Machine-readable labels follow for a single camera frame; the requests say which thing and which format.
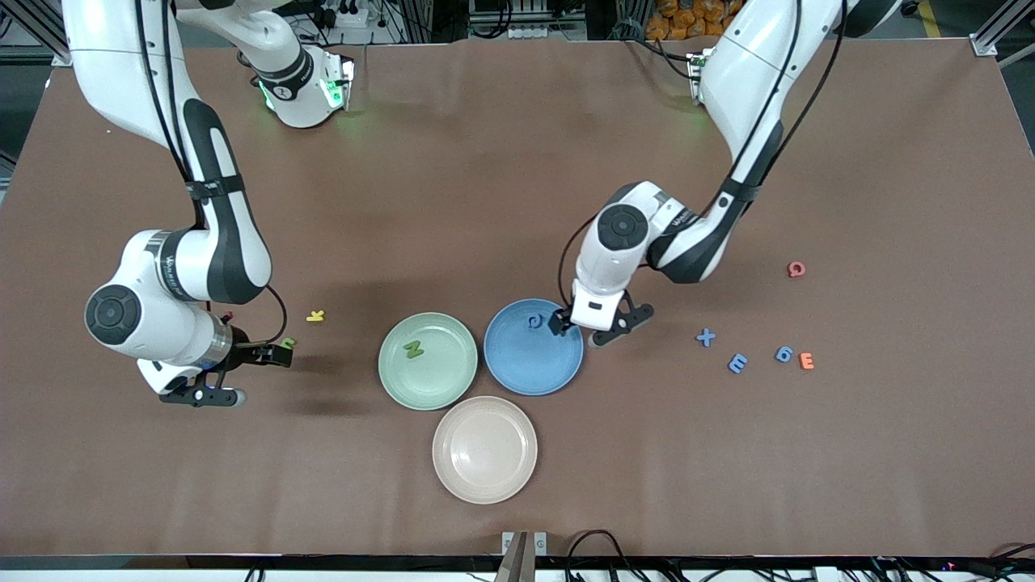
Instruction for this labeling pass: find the blue plate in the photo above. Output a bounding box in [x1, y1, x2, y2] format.
[484, 298, 585, 397]

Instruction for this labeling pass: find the green plate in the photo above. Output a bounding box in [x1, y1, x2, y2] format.
[378, 312, 479, 411]

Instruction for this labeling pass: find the beige plate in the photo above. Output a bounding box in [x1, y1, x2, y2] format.
[432, 396, 539, 505]

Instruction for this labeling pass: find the orange objects pile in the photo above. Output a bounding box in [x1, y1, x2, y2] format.
[647, 0, 733, 41]

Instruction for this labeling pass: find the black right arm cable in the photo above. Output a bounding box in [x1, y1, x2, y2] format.
[133, 0, 289, 348]

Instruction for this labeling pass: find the black cable bundle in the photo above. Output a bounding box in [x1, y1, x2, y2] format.
[564, 529, 648, 582]

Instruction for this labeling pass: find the small metal bracket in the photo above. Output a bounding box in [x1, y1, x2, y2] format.
[501, 531, 548, 557]

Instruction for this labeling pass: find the aluminium frame post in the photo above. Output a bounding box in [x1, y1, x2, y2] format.
[0, 0, 78, 67]
[970, 0, 1035, 67]

